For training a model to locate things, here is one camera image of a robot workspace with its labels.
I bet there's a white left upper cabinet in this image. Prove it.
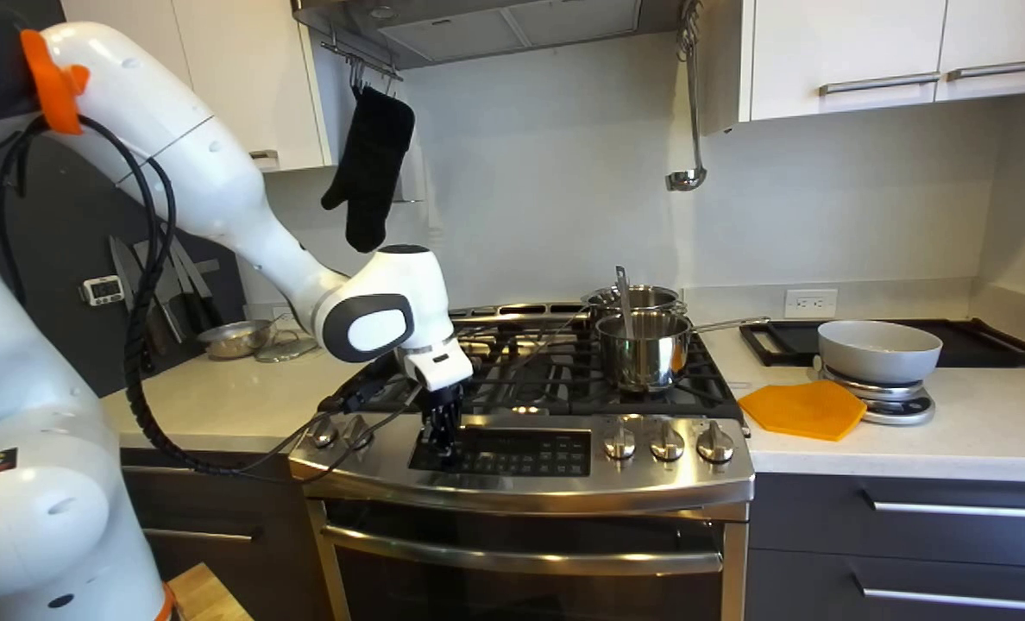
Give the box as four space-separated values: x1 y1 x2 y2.
61 0 336 171

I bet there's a stainless steel gas stove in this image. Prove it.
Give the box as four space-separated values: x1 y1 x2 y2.
289 303 757 621

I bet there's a white cabinet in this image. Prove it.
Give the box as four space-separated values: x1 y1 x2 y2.
61 0 336 171
739 0 1025 120

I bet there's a front steel pot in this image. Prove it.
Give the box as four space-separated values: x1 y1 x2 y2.
594 268 694 392

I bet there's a steel pot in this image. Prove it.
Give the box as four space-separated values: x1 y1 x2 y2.
584 285 686 313
594 268 694 392

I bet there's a grey bowl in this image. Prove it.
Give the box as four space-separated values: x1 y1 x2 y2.
820 322 943 383

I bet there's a rear steel pot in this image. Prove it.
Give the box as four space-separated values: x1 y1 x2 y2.
584 285 686 313

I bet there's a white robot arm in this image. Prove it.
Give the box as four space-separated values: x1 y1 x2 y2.
0 0 472 621

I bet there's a range hood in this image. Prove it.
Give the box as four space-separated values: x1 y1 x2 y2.
289 0 691 70

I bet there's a black oven mitt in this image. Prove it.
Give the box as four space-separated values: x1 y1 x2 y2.
323 86 416 252

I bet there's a steel kitchen scale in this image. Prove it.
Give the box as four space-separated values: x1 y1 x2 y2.
822 369 935 429

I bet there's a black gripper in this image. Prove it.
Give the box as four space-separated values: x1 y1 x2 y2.
405 337 472 457

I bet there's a hanging steel ladle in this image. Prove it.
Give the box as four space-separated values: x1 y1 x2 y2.
665 0 707 194

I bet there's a black baking tray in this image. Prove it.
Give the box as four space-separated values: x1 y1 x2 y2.
739 319 1025 369

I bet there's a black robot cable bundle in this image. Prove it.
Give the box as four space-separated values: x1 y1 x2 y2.
0 113 423 475

